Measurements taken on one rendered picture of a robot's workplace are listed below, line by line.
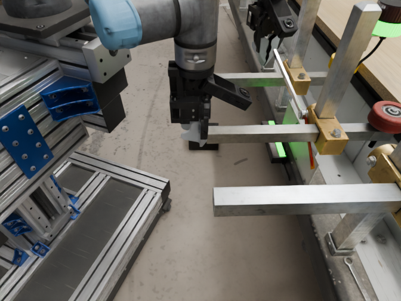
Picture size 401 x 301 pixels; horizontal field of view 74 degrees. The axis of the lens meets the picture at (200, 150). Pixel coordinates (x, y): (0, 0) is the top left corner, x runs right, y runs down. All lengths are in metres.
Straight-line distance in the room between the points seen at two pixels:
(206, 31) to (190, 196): 1.18
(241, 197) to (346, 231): 0.29
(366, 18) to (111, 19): 0.43
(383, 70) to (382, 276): 0.53
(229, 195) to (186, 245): 1.04
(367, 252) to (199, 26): 0.65
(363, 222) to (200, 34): 0.43
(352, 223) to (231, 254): 0.87
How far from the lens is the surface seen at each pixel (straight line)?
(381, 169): 0.49
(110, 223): 1.27
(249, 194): 0.37
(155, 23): 0.41
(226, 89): 0.52
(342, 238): 0.63
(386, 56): 0.99
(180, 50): 0.47
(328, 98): 0.66
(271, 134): 0.62
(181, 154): 1.74
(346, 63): 0.62
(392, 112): 0.72
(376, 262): 0.81
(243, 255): 1.38
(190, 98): 0.53
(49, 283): 1.24
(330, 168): 0.94
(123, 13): 0.40
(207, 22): 0.45
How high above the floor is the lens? 1.26
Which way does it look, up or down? 46 degrees down
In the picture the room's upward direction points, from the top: straight up
